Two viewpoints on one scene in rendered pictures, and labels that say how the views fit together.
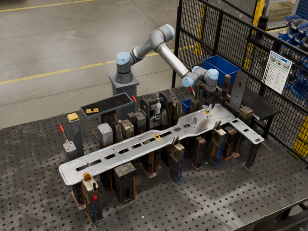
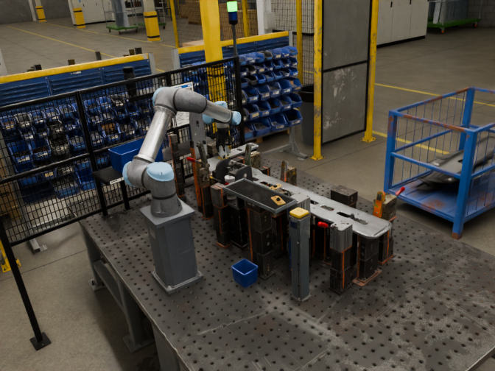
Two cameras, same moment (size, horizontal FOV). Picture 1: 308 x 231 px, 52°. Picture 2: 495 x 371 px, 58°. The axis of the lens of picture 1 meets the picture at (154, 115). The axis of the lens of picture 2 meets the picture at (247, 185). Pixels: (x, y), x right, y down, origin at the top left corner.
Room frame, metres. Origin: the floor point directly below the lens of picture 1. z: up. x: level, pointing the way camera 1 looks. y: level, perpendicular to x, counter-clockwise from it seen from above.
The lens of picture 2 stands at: (2.10, 2.22, 2.10)
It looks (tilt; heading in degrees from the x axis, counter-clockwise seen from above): 25 degrees down; 263
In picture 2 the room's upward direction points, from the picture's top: 4 degrees counter-clockwise
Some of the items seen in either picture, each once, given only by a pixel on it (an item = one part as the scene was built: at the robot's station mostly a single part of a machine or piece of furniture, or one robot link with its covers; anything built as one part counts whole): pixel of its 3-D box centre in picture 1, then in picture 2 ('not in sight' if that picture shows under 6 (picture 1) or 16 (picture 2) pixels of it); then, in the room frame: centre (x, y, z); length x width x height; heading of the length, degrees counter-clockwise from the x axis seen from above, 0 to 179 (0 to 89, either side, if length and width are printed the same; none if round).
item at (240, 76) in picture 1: (238, 90); (198, 132); (2.04, -0.65, 1.17); 0.12 x 0.01 x 0.34; 33
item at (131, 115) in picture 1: (131, 134); not in sight; (1.79, 0.17, 0.90); 0.05 x 0.05 x 0.40; 33
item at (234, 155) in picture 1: (236, 140); not in sight; (1.82, -0.66, 0.84); 0.11 x 0.06 x 0.29; 33
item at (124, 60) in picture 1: (123, 61); (160, 178); (2.26, 0.26, 1.27); 0.13 x 0.12 x 0.14; 141
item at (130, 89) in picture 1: (124, 97); (172, 244); (2.26, 0.27, 0.90); 0.21 x 0.21 x 0.40; 25
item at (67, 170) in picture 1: (155, 139); (278, 188); (1.64, -0.02, 1.00); 1.38 x 0.22 x 0.02; 123
